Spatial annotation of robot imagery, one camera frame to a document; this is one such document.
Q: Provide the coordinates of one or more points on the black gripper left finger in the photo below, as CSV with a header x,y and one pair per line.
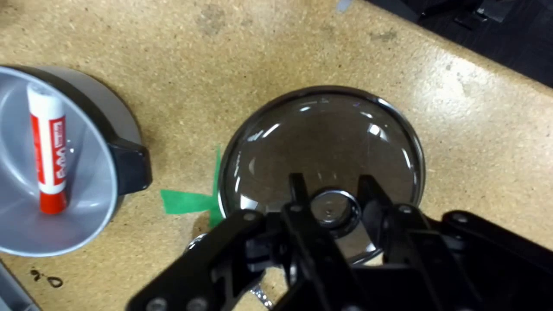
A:
x,y
233,256

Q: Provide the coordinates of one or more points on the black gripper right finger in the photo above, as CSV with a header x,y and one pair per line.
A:
x,y
458,262

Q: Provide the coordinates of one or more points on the black glass lid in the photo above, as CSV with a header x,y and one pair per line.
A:
x,y
330,135

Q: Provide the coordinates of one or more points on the grey pot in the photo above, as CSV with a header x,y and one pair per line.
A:
x,y
104,161

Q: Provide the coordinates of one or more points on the red and white marker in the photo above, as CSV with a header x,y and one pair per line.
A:
x,y
47,116

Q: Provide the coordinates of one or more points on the metal spoon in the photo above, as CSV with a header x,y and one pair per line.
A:
x,y
256,291

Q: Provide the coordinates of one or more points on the green tape mark by pot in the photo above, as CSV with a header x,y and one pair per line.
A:
x,y
176,203

